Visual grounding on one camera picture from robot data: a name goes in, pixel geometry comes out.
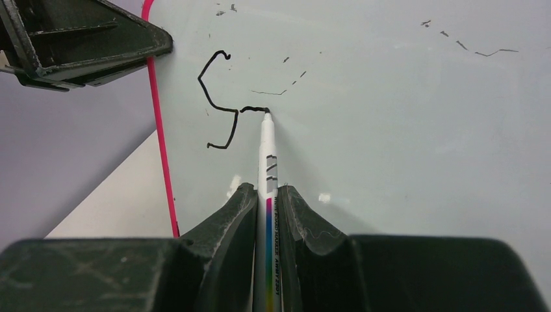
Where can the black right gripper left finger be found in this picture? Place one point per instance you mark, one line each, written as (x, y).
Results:
(209, 268)

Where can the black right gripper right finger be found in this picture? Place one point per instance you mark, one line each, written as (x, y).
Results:
(324, 269)

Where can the white whiteboard marker black cap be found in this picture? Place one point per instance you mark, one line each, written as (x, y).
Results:
(267, 267)

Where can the pink framed whiteboard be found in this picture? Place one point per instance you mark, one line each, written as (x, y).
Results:
(399, 117)

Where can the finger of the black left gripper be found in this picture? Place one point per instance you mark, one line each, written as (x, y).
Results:
(61, 45)

